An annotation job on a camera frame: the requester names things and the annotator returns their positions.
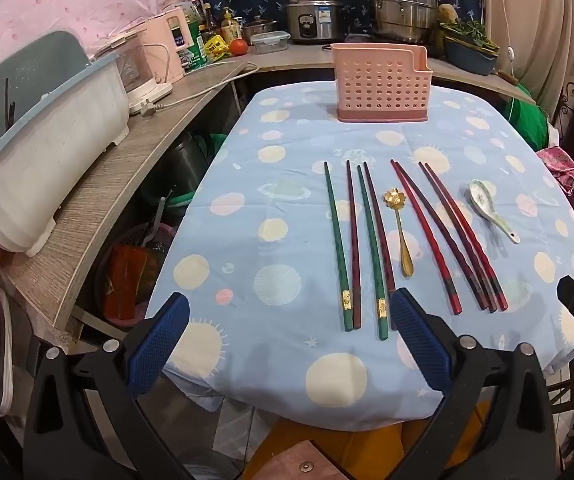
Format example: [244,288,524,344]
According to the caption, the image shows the white slipper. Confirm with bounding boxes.
[0,282,15,417]

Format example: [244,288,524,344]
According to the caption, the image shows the yellow snack packet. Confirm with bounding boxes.
[202,35,230,61]

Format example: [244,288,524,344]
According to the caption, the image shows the glass food container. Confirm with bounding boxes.
[249,31,290,55]

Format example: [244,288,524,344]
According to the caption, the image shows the dark red chopstick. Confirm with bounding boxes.
[345,160,363,325]
[363,161,398,331]

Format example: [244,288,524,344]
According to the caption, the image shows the wooden stool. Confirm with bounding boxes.
[249,440,350,480]

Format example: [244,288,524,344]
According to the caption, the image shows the white power cable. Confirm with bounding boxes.
[129,60,260,117]

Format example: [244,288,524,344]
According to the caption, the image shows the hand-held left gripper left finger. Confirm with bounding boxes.
[23,292,193,480]

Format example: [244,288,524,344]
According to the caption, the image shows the green leafy vegetables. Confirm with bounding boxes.
[442,19,500,53]

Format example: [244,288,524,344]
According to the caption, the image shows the pink dotted cloth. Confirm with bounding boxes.
[0,0,208,86]

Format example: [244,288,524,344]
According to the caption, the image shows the steel rice cooker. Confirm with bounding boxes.
[286,0,344,45]

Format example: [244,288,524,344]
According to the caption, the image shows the beige counter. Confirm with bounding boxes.
[237,40,538,106]

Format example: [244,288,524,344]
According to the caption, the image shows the steel steamer pot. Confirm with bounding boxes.
[368,0,440,45]

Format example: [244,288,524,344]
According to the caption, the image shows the gold flower spoon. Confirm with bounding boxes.
[383,187,414,278]

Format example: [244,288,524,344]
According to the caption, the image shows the orange box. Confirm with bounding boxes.
[103,244,165,322]

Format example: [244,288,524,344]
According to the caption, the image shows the yellow oil bottle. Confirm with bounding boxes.
[221,7,243,43]

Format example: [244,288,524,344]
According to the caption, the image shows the pink floral cloth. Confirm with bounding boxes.
[537,125,574,231]

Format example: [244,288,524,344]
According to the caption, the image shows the pink perforated utensil holder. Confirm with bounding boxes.
[330,42,434,123]

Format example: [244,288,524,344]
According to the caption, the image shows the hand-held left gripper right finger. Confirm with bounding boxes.
[389,287,559,480]

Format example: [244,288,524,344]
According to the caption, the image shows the steel kettle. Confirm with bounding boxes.
[164,132,213,196]

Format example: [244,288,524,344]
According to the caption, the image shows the white ceramic spoon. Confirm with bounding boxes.
[468,179,522,245]

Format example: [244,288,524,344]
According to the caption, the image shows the blue plastic basin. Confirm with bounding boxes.
[441,35,500,77]

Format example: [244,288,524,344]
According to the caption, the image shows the beige curtain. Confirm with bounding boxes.
[477,0,574,111]

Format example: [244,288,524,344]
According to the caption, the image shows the blue planet-print tablecloth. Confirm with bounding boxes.
[144,82,574,433]

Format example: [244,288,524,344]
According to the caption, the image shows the pink electric kettle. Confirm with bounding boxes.
[137,7,190,83]

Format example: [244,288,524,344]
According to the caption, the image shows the white cord with switch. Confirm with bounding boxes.
[487,0,518,61]

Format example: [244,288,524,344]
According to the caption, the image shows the green plastic bag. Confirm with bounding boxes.
[504,97,550,151]

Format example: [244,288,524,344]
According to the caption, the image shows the green tin can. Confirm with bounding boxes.
[179,20,210,70]

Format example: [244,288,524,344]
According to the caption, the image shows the green chopstick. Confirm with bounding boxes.
[323,161,354,333]
[356,165,389,341]

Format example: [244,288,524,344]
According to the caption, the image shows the wood-grain side shelf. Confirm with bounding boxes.
[0,60,248,331]

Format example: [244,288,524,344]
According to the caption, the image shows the pink plastic basket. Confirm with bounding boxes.
[114,222,175,261]

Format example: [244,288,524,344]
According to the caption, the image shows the small steel lidded pot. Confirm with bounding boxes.
[243,16,278,43]

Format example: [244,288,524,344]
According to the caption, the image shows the green plastic basin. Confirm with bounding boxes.
[164,185,205,211]

